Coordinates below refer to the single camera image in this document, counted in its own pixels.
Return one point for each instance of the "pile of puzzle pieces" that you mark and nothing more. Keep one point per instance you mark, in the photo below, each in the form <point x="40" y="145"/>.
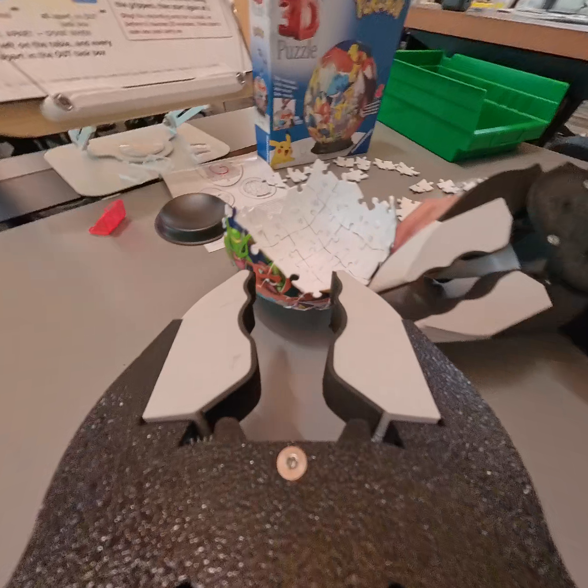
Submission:
<point x="358" y="174"/>

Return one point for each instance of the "white clamp bar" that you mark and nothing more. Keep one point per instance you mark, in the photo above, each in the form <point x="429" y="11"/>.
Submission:
<point x="138" y="89"/>

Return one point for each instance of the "white instruction leaflet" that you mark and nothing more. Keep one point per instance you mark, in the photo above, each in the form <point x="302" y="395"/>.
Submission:
<point x="229" y="179"/>

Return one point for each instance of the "person's right hand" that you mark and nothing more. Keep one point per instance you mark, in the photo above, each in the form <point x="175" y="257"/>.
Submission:
<point x="418" y="218"/>

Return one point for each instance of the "wooden sheet holder board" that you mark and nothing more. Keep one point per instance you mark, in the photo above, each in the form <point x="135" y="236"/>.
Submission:
<point x="18" y="121"/>

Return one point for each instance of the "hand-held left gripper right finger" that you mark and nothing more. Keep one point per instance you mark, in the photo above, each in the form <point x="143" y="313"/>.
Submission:
<point x="381" y="363"/>

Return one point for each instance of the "blue puzzle box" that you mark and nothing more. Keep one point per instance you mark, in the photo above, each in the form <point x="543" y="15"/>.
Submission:
<point x="321" y="82"/>

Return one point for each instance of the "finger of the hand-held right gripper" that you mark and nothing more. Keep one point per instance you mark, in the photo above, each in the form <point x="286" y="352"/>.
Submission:
<point x="496" y="307"/>
<point x="459" y="234"/>

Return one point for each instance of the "small labelled plastic case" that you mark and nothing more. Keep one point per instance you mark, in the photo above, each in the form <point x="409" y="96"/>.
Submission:
<point x="200" y="148"/>

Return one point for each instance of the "black ball stand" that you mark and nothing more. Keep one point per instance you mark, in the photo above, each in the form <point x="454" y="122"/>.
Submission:
<point x="193" y="220"/>

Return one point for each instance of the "partly built puzzle ball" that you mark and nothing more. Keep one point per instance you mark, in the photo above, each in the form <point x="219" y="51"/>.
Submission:
<point x="330" y="229"/>

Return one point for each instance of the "green storage bin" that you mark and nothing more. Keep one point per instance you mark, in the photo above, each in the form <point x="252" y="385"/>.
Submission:
<point x="459" y="115"/>

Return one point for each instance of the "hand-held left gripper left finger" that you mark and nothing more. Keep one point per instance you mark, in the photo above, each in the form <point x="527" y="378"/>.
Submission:
<point x="202" y="358"/>

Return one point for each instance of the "red plastic clip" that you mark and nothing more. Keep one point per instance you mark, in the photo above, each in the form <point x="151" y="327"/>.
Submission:
<point x="108" y="219"/>

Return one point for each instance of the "large wooden table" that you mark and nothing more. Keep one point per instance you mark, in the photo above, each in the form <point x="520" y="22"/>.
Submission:
<point x="505" y="32"/>

